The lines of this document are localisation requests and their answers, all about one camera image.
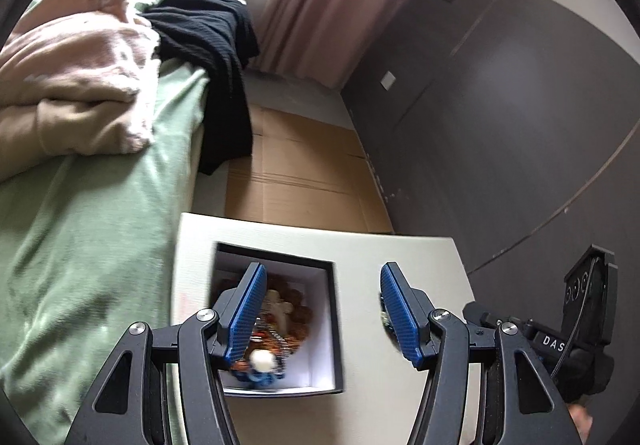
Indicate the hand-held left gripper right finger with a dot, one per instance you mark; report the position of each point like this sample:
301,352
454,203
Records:
400,315

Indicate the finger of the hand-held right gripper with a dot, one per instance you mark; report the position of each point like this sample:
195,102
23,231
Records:
476,313

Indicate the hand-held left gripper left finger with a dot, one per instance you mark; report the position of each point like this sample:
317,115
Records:
245,315

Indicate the cream cross pendant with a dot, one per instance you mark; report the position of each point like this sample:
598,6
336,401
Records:
280,310

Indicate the white round bead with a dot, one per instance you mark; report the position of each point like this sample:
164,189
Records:
263,361

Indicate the black gift box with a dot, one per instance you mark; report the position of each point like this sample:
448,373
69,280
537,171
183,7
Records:
322,325

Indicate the person's right hand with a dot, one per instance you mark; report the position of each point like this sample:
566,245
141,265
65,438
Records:
581,419

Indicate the green bedsheet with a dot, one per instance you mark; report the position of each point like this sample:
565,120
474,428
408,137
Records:
100,250

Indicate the flattened cardboard sheet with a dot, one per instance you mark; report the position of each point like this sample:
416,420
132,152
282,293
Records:
300,165

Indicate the black knit garment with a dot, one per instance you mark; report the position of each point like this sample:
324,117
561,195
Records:
210,40

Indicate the beige fleece blanket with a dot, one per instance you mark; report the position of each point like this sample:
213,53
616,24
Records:
75,65

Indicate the pink curtain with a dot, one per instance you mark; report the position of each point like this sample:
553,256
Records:
325,0

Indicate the white wall switch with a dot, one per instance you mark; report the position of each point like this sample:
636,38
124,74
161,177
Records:
387,81

